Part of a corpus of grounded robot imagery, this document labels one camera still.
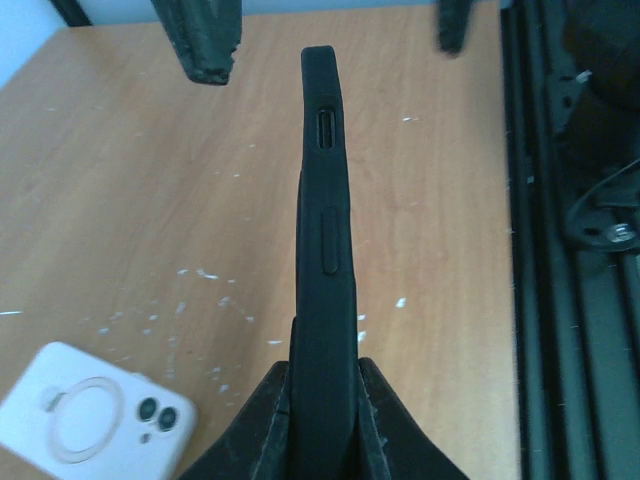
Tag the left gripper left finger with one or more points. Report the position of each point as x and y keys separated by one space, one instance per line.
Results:
x=254 y=445

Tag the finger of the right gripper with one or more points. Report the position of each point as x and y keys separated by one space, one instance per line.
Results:
x=204 y=34
x=452 y=22

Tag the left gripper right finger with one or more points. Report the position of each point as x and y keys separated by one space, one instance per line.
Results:
x=391 y=445

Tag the black phone case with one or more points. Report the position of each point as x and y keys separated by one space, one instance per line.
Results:
x=323 y=353

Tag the pink phone case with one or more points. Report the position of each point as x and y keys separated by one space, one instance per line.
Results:
x=75 y=416

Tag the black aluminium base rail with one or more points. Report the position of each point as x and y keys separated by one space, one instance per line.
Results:
x=577 y=309

